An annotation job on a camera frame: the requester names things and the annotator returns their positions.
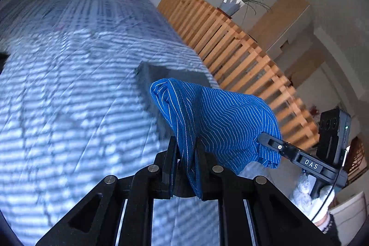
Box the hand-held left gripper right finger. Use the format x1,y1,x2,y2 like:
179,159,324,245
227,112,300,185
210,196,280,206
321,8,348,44
196,139,342,246

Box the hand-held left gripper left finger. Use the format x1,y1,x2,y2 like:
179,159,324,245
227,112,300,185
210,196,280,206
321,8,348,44
35,136,178,246

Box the wicker chair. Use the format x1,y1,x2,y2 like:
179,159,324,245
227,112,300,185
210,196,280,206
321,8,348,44
344,136,367,187

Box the person's right hand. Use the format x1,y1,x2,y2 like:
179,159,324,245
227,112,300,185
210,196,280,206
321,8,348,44
290,172,336,225

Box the blue white striped bedspread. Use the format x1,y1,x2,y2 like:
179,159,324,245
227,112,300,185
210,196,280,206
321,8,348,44
0,0,292,246

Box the light wooden cabinet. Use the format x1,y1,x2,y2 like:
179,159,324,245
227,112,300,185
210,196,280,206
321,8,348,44
248,0,312,53

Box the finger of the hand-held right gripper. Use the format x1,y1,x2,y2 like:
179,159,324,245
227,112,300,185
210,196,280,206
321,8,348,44
256,132,302,161

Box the person's right forearm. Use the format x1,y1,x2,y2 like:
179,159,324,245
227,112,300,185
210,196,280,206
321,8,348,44
313,213,343,246

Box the black cable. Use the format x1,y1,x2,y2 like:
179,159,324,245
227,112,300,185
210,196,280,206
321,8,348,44
314,148,348,222

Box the white storage box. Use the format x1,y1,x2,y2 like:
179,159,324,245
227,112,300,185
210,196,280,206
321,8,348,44
330,191,366,238

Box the folded dark grey garment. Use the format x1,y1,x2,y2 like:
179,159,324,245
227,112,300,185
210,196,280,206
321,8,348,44
135,61,221,138

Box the blue striped boxer shorts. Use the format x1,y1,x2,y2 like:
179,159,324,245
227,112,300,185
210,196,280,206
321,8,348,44
149,77,282,199

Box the wooden slatted bed frame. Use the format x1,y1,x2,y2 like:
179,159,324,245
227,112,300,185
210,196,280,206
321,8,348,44
157,0,320,150

